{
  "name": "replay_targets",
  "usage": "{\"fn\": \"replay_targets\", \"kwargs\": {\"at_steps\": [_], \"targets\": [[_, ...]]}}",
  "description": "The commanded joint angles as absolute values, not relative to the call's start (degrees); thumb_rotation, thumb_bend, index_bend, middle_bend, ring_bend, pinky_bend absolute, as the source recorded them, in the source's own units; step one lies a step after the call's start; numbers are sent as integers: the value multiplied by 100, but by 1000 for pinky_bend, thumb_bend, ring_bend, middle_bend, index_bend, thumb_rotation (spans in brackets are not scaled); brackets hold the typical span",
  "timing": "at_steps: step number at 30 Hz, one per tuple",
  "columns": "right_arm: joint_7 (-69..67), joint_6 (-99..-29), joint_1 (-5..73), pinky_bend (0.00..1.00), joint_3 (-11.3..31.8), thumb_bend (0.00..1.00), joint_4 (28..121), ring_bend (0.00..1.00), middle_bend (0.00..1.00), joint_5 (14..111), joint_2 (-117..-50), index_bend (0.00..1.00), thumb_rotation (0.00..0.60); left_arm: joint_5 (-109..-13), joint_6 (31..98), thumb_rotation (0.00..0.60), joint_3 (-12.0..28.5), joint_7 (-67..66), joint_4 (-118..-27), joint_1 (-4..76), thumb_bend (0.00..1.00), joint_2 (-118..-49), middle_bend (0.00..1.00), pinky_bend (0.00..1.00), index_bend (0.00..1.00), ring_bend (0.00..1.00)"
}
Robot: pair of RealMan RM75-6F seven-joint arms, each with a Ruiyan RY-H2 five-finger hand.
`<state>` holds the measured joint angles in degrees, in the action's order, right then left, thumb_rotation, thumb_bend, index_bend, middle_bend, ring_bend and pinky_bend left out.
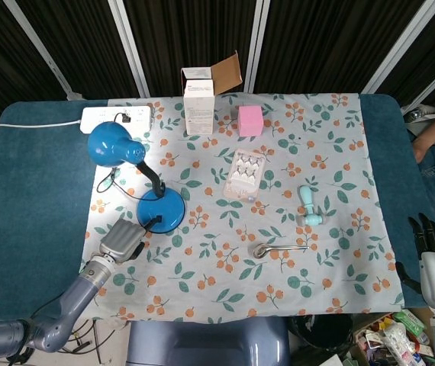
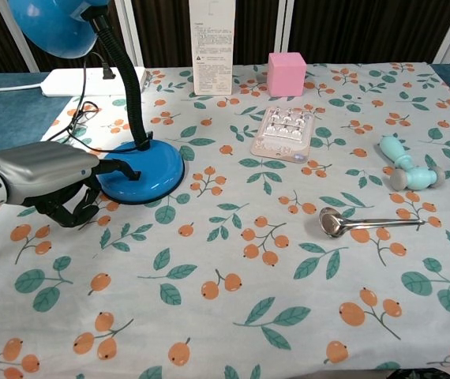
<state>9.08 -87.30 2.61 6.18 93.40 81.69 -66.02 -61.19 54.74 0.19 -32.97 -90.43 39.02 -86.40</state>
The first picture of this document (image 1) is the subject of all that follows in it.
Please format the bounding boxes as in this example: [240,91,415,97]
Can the black lamp cord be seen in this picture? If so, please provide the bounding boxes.
[96,112,153,199]

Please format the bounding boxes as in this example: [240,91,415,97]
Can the white power strip cable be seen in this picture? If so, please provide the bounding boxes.
[0,119,84,133]

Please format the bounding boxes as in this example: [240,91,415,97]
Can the blue desk lamp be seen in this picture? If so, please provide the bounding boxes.
[87,120,186,235]

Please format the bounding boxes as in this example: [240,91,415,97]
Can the white open cardboard box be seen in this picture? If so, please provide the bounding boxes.
[180,50,244,136]

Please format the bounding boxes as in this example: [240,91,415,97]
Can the black trash bin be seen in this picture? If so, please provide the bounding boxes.
[288,313,354,360]

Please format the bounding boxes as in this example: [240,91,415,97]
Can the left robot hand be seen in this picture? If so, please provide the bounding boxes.
[98,215,163,266]

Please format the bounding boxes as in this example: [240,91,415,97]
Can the metal spoon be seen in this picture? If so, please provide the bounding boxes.
[248,244,310,258]

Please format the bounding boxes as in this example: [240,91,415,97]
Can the light blue massage roller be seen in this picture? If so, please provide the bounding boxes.
[296,185,327,226]

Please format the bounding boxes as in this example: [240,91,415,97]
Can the floral tablecloth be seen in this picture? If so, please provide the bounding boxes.
[81,92,406,325]

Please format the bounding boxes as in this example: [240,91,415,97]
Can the green packet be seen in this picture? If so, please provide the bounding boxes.
[392,309,430,338]

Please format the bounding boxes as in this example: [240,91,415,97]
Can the pink cube box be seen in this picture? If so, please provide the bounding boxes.
[237,105,264,137]

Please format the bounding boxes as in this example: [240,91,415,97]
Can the clear blister pack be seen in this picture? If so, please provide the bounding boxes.
[223,148,266,201]

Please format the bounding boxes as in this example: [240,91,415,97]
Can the white power strip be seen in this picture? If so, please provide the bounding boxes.
[81,105,153,135]

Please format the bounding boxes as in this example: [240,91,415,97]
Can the white printed plastic bag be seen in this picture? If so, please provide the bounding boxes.
[382,324,423,366]

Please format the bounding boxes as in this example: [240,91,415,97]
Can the blue table cover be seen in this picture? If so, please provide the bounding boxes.
[0,93,435,323]

